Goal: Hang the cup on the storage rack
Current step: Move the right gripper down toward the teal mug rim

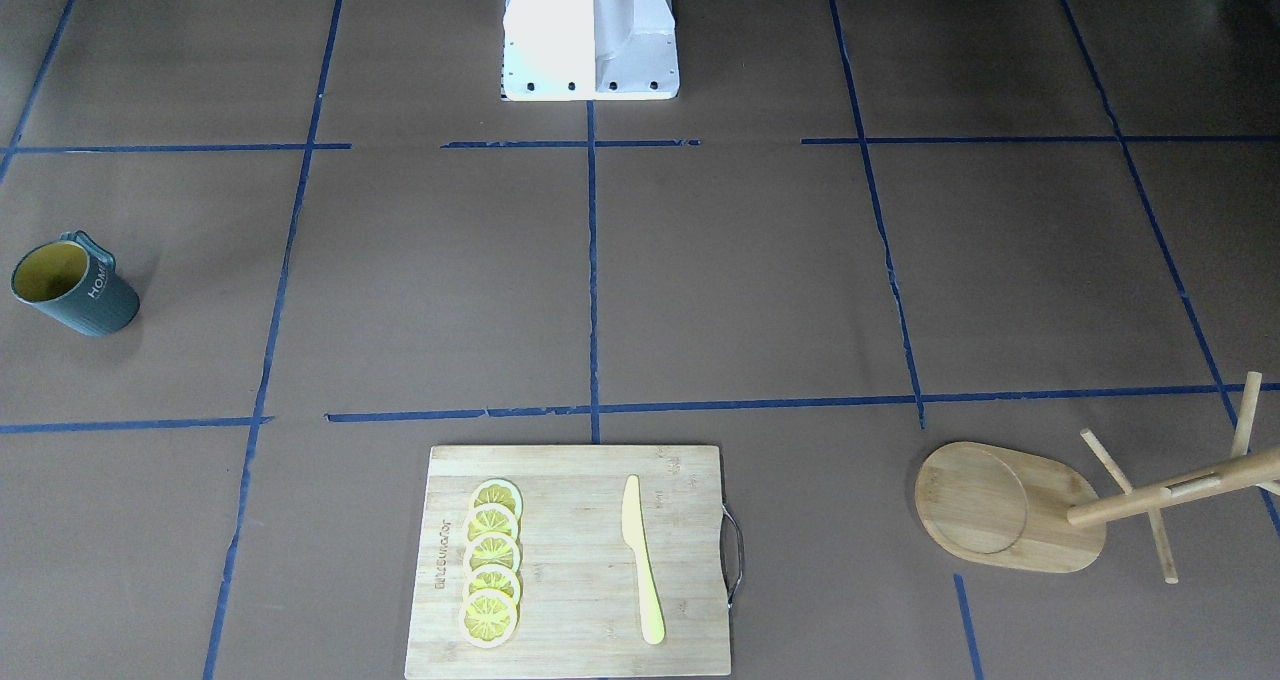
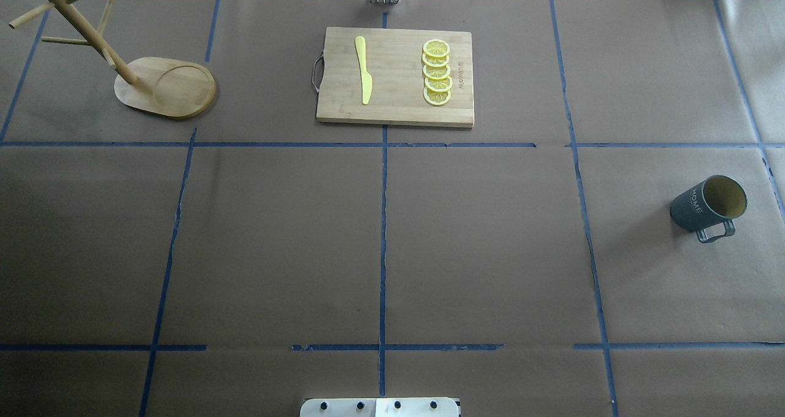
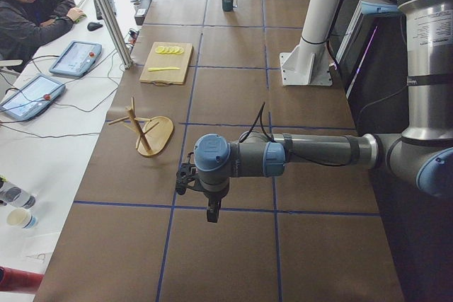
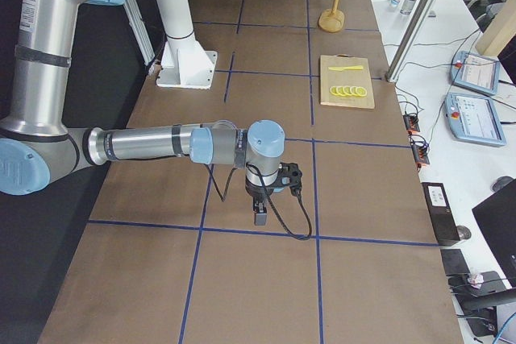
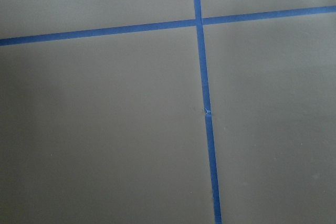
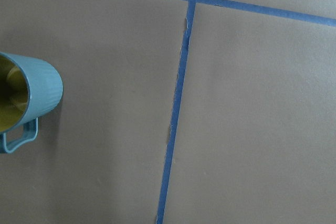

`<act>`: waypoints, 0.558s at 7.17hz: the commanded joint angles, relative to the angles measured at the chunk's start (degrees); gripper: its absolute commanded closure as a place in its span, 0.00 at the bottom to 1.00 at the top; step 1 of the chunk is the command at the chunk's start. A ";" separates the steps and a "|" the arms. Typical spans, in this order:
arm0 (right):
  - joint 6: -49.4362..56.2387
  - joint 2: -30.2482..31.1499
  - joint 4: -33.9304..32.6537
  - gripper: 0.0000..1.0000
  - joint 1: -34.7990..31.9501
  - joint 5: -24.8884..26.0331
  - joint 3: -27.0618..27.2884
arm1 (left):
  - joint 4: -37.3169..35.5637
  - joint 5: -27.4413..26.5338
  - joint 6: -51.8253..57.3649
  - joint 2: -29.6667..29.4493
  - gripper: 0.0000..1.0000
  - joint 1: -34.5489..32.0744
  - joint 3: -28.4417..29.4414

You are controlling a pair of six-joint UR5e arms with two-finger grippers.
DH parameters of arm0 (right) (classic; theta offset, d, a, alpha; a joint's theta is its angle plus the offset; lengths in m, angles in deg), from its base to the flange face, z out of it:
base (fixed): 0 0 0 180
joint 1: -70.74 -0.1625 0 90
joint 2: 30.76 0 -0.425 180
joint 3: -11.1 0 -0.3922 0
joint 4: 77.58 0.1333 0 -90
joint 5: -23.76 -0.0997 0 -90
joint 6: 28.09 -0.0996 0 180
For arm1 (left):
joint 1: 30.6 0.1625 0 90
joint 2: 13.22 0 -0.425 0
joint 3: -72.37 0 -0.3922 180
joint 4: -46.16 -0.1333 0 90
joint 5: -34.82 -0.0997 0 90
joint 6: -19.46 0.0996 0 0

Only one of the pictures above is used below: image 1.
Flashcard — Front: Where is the wooden mug tree rack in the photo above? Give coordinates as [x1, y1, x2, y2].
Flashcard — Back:
[913, 371, 1279, 585]

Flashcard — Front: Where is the dark green ribbed mug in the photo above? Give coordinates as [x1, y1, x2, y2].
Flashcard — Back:
[10, 231, 140, 337]

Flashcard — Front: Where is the yellow plastic knife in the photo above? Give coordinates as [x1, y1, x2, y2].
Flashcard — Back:
[621, 475, 666, 645]

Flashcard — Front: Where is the middle lemon slice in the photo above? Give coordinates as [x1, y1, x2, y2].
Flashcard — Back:
[463, 531, 522, 572]

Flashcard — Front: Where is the bamboo cutting board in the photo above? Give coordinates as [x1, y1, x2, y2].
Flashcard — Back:
[404, 446, 732, 679]

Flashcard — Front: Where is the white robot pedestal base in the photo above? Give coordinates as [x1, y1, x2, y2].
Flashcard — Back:
[500, 0, 681, 102]

